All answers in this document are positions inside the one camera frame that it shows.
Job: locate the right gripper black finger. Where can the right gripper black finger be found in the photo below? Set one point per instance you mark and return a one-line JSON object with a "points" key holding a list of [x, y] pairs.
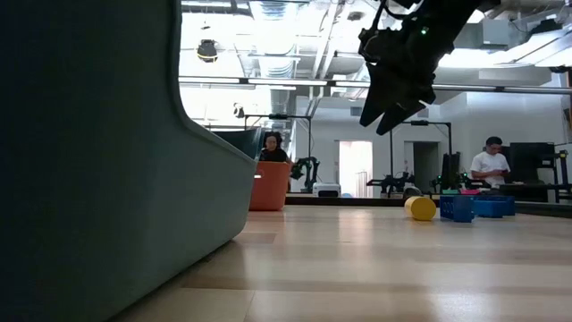
{"points": [[380, 94], [400, 112]]}

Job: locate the yellow toy block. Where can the yellow toy block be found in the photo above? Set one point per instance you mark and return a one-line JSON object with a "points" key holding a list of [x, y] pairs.
{"points": [[420, 209]]}

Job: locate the blue toy block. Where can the blue toy block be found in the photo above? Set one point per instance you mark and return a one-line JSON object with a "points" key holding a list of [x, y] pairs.
{"points": [[511, 206], [456, 209]]}

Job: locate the black background robot arm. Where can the black background robot arm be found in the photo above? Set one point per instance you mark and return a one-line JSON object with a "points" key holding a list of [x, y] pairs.
{"points": [[393, 182], [307, 170]]}

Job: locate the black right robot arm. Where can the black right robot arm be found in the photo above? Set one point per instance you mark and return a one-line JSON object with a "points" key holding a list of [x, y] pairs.
{"points": [[447, 11]]}

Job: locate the small green object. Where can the small green object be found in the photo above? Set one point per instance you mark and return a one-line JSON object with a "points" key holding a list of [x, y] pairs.
{"points": [[450, 191]]}

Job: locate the person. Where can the person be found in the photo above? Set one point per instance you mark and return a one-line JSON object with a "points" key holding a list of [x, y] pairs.
{"points": [[489, 165], [273, 154]]}

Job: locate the small pink object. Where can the small pink object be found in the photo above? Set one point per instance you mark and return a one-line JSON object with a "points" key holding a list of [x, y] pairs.
{"points": [[469, 191]]}

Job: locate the white box device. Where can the white box device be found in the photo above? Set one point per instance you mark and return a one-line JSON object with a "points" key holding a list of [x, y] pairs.
{"points": [[326, 189]]}

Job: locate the black overhead crossbar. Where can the black overhead crossbar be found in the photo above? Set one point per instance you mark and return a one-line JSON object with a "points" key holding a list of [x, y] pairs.
{"points": [[243, 81]]}

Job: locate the black background cabinet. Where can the black background cabinet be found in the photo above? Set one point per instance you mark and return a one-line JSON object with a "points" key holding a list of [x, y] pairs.
{"points": [[532, 161]]}

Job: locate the small orange plastic bin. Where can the small orange plastic bin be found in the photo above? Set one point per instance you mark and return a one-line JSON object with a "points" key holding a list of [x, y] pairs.
{"points": [[270, 188]]}

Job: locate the teal plastic bin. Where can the teal plastic bin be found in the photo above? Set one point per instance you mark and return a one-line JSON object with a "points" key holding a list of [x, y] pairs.
{"points": [[89, 179]]}

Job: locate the black gantry frame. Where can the black gantry frame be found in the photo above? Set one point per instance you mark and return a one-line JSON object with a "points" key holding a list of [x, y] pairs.
{"points": [[420, 122], [277, 116]]}

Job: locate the black metal table frame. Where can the black metal table frame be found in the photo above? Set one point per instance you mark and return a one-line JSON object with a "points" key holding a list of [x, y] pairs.
{"points": [[348, 201]]}

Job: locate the black hanging camera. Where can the black hanging camera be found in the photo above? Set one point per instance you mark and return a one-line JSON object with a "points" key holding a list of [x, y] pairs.
{"points": [[207, 50]]}

